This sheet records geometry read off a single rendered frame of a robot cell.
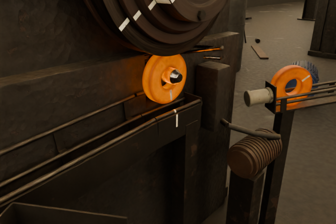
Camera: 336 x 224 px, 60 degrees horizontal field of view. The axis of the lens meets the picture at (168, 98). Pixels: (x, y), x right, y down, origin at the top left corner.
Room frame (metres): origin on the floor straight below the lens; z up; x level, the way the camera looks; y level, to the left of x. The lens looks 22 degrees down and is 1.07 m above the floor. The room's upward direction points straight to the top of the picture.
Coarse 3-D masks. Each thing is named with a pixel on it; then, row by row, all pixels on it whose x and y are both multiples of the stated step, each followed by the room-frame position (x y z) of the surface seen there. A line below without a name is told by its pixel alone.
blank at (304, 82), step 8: (280, 72) 1.00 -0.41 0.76; (288, 72) 1.00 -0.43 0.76; (296, 72) 1.00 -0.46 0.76; (304, 72) 1.01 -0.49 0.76; (272, 80) 1.01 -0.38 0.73; (280, 80) 0.99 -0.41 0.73; (288, 80) 1.00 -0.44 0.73; (296, 80) 1.04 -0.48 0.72; (304, 80) 1.01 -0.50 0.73; (280, 88) 0.99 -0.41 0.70; (296, 88) 1.03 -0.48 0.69; (304, 88) 1.01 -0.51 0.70; (280, 96) 0.99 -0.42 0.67; (304, 96) 1.01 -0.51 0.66; (288, 104) 1.00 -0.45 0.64
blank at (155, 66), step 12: (156, 60) 0.76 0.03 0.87; (168, 60) 0.79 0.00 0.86; (180, 60) 0.83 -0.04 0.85; (144, 72) 0.76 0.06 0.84; (156, 72) 0.76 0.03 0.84; (180, 72) 0.83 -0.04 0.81; (144, 84) 0.75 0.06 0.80; (156, 84) 0.76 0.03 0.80; (168, 84) 0.82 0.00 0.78; (180, 84) 0.83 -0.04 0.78; (156, 96) 0.76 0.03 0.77; (168, 96) 0.79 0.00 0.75
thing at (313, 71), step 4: (292, 64) 2.74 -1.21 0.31; (296, 64) 2.73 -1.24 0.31; (300, 64) 2.68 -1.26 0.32; (304, 64) 2.67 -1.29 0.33; (308, 64) 2.63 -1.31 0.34; (308, 68) 2.57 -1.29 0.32; (312, 68) 2.64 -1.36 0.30; (316, 68) 2.67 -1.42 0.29; (312, 72) 2.51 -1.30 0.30; (316, 72) 2.54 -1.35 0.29; (312, 76) 2.41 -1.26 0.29; (316, 76) 2.51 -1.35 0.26; (292, 80) 2.46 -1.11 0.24; (312, 80) 2.39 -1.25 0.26; (316, 80) 2.40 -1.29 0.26; (288, 84) 2.47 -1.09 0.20; (292, 84) 2.46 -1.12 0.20; (308, 96) 2.40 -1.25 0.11
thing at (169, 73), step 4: (168, 68) 0.79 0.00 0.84; (172, 68) 0.79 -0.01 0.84; (164, 72) 0.78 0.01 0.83; (168, 72) 0.77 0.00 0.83; (172, 72) 0.77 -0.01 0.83; (176, 72) 0.77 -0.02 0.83; (164, 76) 0.78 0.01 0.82; (168, 76) 0.77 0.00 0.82; (172, 76) 0.76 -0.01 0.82; (176, 76) 0.76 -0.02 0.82; (180, 76) 0.77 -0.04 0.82; (164, 80) 0.78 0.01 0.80; (168, 80) 0.77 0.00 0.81; (172, 80) 0.76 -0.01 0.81; (176, 80) 0.76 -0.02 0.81; (180, 80) 0.77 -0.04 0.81
